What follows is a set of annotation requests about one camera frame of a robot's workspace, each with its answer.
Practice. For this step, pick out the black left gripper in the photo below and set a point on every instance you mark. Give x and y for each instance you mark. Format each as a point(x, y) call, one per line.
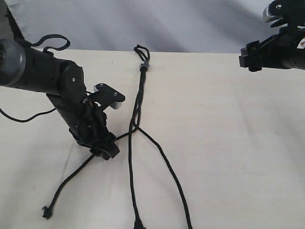
point(90, 131)

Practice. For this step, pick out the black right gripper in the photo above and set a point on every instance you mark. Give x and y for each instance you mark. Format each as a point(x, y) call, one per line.
point(279, 51)

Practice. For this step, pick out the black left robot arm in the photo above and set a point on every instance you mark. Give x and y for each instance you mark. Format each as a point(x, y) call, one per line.
point(25, 68)

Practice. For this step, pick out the white backdrop cloth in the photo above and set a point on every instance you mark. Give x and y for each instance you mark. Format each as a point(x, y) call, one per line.
point(218, 26)

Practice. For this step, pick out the clear tape piece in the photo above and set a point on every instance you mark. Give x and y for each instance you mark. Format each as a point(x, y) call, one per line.
point(144, 66)

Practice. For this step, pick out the black backdrop stand pole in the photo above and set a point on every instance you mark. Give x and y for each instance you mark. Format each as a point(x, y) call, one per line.
point(16, 32)

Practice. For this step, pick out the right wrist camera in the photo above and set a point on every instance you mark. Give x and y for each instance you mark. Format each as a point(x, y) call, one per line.
point(280, 12)

